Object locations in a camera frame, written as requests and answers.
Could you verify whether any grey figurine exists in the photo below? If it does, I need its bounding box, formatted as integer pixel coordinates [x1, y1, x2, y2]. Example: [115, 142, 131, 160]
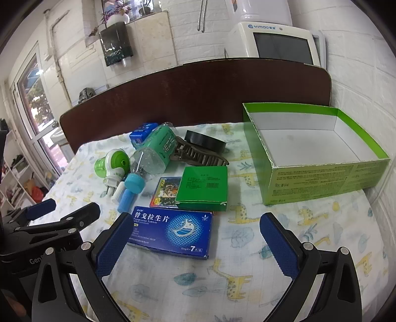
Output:
[78, 88, 96, 104]

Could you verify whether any black marker pen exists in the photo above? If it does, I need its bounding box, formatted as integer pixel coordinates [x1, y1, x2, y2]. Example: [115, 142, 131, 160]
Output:
[117, 189, 134, 214]

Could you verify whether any white panel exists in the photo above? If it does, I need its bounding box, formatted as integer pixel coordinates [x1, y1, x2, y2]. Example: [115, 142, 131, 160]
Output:
[311, 31, 327, 69]

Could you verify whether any dark green wall dispenser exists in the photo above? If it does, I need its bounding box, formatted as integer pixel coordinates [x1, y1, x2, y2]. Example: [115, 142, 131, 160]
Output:
[98, 22, 134, 68]

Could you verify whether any giraffe printed blanket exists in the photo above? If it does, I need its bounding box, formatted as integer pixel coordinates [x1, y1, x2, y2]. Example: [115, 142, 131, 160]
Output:
[28, 121, 390, 322]

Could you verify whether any white shelf unit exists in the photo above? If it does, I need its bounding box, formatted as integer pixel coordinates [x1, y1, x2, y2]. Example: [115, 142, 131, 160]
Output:
[0, 128, 47, 217]

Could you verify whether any brown hair claw clip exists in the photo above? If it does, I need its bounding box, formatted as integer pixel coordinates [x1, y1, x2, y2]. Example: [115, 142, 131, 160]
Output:
[170, 136, 229, 166]

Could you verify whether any small green box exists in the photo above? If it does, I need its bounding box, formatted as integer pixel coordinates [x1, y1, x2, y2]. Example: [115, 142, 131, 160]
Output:
[176, 166, 229, 212]

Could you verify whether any plastic bottle green label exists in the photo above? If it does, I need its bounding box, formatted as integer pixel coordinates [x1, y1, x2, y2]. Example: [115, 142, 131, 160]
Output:
[124, 122, 177, 193]

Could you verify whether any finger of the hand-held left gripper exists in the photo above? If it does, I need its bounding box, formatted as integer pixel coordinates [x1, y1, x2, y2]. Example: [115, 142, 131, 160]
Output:
[15, 203, 101, 236]
[6, 199, 57, 229]

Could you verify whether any green cardboard box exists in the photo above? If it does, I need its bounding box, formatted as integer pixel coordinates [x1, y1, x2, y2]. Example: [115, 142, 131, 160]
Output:
[242, 103, 390, 205]

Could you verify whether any white wall appliance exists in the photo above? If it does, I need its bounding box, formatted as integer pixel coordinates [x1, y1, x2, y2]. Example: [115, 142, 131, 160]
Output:
[227, 0, 293, 28]

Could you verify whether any white water purifier with screen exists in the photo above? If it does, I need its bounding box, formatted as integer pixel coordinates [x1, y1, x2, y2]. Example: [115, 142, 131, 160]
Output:
[224, 22, 322, 68]

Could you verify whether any glass door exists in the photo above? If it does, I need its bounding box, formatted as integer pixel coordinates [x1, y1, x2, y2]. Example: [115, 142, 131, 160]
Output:
[14, 51, 67, 177]

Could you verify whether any blue cube container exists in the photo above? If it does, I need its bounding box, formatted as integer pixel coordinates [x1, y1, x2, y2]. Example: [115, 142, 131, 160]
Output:
[129, 122, 159, 148]

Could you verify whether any blue medicine box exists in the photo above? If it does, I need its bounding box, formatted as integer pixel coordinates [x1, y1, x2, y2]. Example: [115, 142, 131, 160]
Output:
[127, 206, 214, 260]

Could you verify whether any green white mosquito repellent heater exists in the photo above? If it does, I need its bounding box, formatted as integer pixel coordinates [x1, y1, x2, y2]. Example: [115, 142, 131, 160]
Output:
[94, 149, 130, 197]

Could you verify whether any dark brown headboard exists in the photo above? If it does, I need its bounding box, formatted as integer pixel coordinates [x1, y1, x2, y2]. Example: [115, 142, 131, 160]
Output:
[59, 58, 332, 155]

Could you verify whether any metal flexible hose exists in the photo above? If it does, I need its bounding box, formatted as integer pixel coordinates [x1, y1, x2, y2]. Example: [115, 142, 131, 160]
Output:
[196, 0, 207, 33]

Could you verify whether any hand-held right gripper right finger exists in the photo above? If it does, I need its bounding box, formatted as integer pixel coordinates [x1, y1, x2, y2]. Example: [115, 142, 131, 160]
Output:
[259, 213, 363, 322]

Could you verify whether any black tape roll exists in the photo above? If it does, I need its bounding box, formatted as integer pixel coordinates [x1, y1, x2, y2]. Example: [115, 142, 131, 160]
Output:
[185, 130, 227, 154]

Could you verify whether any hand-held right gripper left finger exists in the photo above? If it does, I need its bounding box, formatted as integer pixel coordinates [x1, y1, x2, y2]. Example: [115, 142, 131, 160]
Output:
[31, 211, 134, 322]

